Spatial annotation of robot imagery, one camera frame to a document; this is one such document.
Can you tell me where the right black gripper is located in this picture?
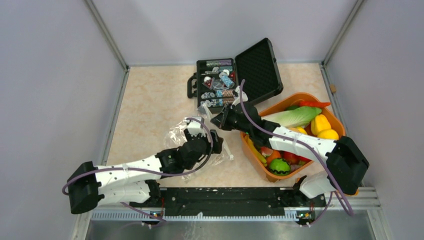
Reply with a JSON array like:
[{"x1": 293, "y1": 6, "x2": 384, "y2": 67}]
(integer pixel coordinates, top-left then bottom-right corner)
[{"x1": 210, "y1": 103, "x2": 252, "y2": 136}]

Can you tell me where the clear zip top bag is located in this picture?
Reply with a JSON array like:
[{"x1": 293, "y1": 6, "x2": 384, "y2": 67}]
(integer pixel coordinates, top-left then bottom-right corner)
[{"x1": 163, "y1": 103, "x2": 235, "y2": 183}]

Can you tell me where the toy watermelon slice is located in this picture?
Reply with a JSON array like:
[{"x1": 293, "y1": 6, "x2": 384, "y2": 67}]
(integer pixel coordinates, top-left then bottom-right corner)
[{"x1": 260, "y1": 146, "x2": 274, "y2": 158}]

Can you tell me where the toy red chili pepper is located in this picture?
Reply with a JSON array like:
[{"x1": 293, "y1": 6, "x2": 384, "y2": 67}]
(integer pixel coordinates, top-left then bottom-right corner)
[{"x1": 299, "y1": 100, "x2": 331, "y2": 109}]

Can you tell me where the toy peach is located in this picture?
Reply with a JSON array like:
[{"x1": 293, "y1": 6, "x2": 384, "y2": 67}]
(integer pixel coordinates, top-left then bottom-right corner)
[{"x1": 288, "y1": 126, "x2": 308, "y2": 135}]

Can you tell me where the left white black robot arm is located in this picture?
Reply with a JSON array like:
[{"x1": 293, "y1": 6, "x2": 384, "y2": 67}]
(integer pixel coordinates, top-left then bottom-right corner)
[{"x1": 62, "y1": 130, "x2": 224, "y2": 215}]

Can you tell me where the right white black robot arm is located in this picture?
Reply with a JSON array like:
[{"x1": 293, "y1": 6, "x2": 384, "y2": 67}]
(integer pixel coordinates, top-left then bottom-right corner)
[{"x1": 211, "y1": 103, "x2": 369, "y2": 206}]

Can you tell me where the black poker chip case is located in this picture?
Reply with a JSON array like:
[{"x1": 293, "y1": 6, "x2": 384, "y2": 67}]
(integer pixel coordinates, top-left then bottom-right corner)
[{"x1": 187, "y1": 38, "x2": 284, "y2": 113}]

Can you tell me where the toy yellow banana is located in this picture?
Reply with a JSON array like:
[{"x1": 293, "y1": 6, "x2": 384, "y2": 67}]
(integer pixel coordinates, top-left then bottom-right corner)
[{"x1": 244, "y1": 136, "x2": 268, "y2": 167}]

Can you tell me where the toy orange fruit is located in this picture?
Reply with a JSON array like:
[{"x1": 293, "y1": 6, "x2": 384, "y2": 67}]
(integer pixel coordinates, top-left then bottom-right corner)
[{"x1": 265, "y1": 150, "x2": 282, "y2": 165}]

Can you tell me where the toy green white cabbage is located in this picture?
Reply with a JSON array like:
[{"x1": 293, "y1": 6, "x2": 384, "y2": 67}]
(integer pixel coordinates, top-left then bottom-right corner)
[{"x1": 262, "y1": 106, "x2": 322, "y2": 128}]

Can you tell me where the toy red apple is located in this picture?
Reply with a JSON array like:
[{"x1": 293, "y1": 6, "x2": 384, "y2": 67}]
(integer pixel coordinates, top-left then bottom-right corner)
[{"x1": 282, "y1": 151, "x2": 300, "y2": 165}]

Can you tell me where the toy yellow bell pepper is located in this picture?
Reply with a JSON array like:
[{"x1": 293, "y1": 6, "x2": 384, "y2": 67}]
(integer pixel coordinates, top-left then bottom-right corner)
[{"x1": 310, "y1": 114, "x2": 332, "y2": 136}]

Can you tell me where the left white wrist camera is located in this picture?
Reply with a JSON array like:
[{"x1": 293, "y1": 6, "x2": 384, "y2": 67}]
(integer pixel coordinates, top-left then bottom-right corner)
[{"x1": 184, "y1": 116, "x2": 206, "y2": 137}]

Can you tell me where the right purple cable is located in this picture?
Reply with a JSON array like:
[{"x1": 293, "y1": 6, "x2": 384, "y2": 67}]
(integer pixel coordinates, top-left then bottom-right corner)
[{"x1": 238, "y1": 79, "x2": 355, "y2": 226}]

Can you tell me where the purple cable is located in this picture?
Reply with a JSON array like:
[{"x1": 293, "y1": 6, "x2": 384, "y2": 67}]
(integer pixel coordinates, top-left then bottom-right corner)
[
  {"x1": 61, "y1": 117, "x2": 215, "y2": 228},
  {"x1": 238, "y1": 79, "x2": 355, "y2": 226}
]

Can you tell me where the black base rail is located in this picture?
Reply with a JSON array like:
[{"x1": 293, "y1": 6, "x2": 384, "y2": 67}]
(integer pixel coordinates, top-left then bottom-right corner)
[{"x1": 139, "y1": 187, "x2": 327, "y2": 217}]

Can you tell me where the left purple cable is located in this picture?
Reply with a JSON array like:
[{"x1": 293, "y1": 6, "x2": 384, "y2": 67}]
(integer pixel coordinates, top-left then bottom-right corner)
[{"x1": 61, "y1": 117, "x2": 215, "y2": 228}]

